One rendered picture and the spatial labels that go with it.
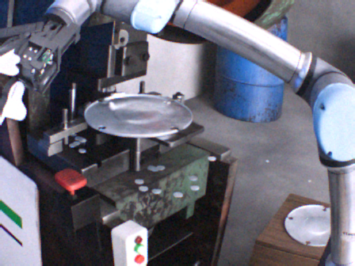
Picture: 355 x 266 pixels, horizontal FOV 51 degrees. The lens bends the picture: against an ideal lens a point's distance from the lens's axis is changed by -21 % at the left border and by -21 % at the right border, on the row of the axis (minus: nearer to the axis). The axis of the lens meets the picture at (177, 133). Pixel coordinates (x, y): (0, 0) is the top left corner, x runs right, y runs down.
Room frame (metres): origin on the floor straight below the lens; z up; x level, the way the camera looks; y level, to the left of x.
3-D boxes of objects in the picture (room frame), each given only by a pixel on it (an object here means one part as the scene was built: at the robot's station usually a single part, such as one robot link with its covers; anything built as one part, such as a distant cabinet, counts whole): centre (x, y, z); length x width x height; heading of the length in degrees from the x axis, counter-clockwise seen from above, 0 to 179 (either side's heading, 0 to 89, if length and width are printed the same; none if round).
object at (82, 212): (0.81, 0.21, 0.62); 0.10 x 0.06 x 0.20; 143
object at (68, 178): (0.80, 0.22, 0.72); 0.07 x 0.06 x 0.08; 53
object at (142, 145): (1.09, 0.07, 0.72); 0.25 x 0.14 x 0.14; 53
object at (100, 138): (1.20, 0.22, 0.72); 0.20 x 0.16 x 0.03; 143
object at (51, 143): (1.06, 0.31, 0.76); 0.17 x 0.06 x 0.10; 143
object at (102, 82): (1.20, 0.21, 0.86); 0.20 x 0.16 x 0.05; 143
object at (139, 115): (1.12, 0.11, 0.78); 0.29 x 0.29 x 0.01
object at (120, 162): (1.20, 0.21, 0.68); 0.45 x 0.30 x 0.06; 143
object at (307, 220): (1.22, -0.56, 0.35); 0.29 x 0.29 x 0.01
